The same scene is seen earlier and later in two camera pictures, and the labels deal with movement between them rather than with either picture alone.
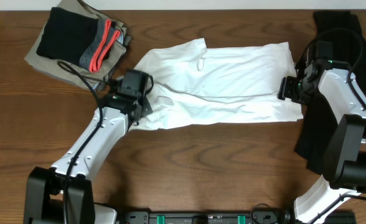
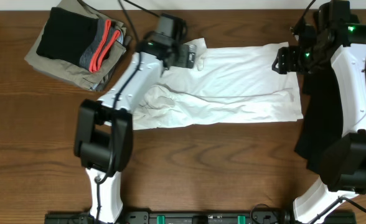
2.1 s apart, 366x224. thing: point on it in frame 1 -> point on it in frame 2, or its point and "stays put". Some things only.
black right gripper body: x=299 y=91 -> x=308 y=61
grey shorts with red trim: x=99 y=48 stays put
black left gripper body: x=144 y=106 -> x=182 y=56
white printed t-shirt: x=195 y=85 stays put
